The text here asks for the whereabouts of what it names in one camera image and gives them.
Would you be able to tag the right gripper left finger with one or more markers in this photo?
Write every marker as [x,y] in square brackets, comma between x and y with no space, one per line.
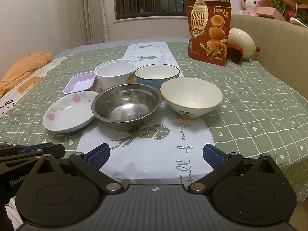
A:
[88,165]

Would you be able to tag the green potted plant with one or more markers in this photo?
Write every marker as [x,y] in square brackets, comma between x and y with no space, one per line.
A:
[291,9]

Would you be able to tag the pink box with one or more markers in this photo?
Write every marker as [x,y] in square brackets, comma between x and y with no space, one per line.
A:
[270,12]

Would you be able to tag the white disposable plastic bowl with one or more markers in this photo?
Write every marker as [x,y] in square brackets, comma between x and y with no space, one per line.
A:
[116,72]

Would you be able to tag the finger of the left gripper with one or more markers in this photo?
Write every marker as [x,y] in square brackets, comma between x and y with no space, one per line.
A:
[37,146]

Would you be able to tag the white floral plate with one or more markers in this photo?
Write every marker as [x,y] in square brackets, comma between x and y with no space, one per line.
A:
[70,113]

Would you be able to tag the white deer table runner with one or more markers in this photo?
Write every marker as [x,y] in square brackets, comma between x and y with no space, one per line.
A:
[167,150]

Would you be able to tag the dark red round object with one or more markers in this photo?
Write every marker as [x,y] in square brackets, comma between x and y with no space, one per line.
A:
[234,53]

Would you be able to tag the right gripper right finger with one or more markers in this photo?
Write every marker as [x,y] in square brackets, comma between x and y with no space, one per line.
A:
[223,165]

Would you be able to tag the blue enamel bowl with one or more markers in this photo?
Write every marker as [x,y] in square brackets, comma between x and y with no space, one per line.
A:
[156,74]

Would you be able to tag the white yellow-rimmed ceramic bowl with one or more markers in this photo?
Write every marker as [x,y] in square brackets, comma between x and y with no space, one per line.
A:
[191,97]

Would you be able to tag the orange cloth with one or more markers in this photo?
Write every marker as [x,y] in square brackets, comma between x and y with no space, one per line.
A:
[22,69]

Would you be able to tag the pink plush toy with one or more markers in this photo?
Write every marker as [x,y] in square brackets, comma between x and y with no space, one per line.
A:
[251,6]

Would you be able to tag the beige curtain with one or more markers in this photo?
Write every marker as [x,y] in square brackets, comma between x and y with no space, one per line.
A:
[93,21]

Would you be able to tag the cartoon print bedsheet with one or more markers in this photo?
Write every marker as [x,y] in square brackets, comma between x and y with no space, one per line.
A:
[15,94]

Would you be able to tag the lilac rectangular plastic tray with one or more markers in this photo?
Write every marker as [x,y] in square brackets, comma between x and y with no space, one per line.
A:
[81,82]

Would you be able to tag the stainless steel bowl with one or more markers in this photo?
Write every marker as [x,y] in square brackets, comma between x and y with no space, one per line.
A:
[127,107]

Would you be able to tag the red quail eggs bag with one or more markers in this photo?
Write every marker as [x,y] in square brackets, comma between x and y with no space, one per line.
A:
[209,26]

